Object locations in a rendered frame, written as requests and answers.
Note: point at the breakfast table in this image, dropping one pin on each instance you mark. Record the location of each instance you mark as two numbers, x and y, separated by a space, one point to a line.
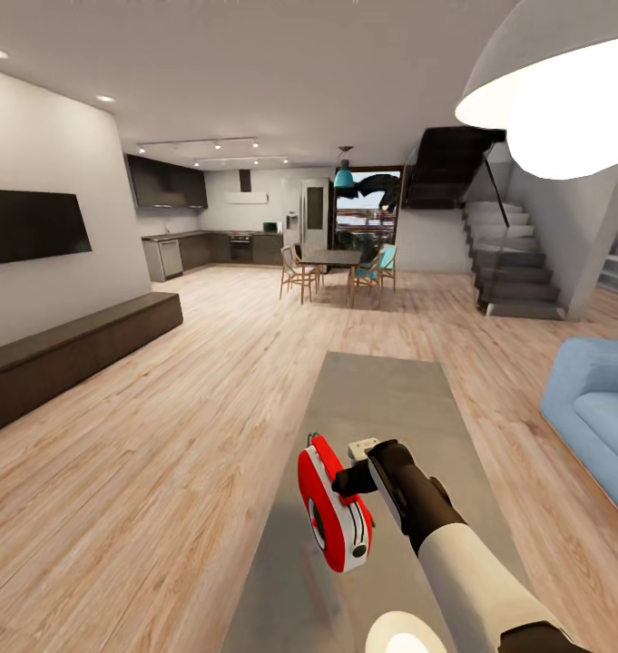
332 258

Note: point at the sofa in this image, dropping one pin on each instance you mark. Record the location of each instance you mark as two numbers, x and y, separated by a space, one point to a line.
580 402

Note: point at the radio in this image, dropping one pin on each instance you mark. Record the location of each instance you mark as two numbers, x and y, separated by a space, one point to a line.
342 526

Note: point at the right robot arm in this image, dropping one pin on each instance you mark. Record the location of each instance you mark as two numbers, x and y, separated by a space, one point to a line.
486 609

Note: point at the range hood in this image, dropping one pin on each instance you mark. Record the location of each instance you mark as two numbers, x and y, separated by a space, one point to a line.
245 196

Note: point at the stairs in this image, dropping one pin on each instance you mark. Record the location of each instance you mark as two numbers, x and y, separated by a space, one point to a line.
449 170

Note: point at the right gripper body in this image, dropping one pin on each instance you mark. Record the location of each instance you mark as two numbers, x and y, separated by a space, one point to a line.
350 481

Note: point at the dishwasher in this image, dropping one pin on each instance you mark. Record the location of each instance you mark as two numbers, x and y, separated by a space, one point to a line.
170 257

